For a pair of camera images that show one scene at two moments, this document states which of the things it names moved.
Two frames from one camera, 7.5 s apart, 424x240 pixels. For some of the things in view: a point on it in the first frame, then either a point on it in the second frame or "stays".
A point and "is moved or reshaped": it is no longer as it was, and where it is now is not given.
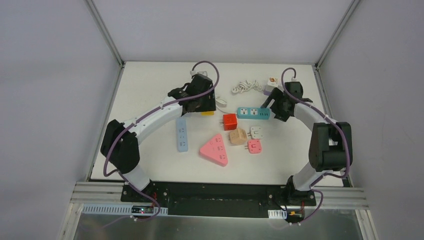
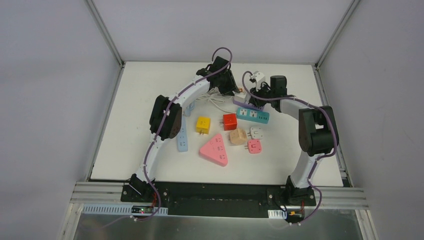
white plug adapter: (256, 132) stays
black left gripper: (197, 104) to (228, 85)
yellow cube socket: (207, 113) to (202, 125)
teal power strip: (254, 113) is moved or reshaped
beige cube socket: (238, 137) stays
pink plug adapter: (254, 146) stays
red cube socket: (230, 121) stays
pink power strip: (214, 152) stays
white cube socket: (273, 83) is moved or reshaped
